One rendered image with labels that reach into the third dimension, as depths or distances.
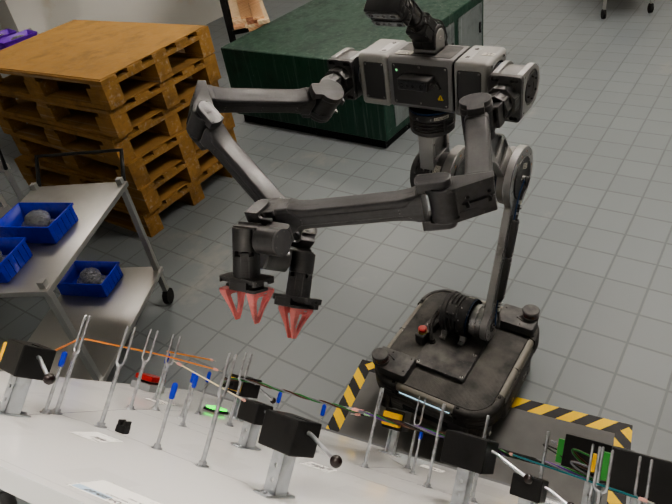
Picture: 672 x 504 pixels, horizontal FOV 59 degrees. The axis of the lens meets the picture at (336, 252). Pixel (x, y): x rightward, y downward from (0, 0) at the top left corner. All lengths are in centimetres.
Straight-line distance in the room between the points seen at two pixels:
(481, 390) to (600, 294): 103
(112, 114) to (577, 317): 274
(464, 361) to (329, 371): 69
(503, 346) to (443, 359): 26
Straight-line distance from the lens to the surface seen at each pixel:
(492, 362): 251
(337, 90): 172
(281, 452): 71
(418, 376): 246
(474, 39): 551
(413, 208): 117
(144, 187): 396
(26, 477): 62
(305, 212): 123
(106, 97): 368
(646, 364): 293
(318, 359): 290
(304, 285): 138
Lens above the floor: 211
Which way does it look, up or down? 37 degrees down
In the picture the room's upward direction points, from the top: 10 degrees counter-clockwise
